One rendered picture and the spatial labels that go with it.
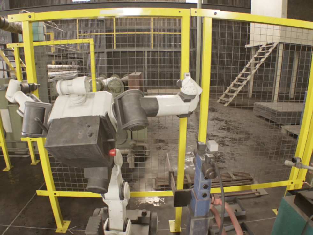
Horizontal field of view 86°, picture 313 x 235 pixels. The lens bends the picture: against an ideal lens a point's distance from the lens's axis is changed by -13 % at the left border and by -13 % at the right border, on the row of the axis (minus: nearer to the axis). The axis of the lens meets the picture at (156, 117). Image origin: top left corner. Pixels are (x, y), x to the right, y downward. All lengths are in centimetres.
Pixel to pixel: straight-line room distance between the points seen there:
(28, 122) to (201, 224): 83
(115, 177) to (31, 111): 64
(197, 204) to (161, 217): 132
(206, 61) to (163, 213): 153
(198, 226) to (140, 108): 54
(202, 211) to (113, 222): 88
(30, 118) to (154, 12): 100
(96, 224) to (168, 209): 150
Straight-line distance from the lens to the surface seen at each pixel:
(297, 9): 960
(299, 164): 146
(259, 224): 221
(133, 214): 185
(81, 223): 213
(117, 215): 151
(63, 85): 76
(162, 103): 79
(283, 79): 1492
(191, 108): 92
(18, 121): 392
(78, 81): 73
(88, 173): 103
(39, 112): 89
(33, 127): 89
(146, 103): 76
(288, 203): 120
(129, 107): 74
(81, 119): 75
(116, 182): 127
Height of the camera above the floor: 145
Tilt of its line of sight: 15 degrees down
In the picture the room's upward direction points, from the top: straight up
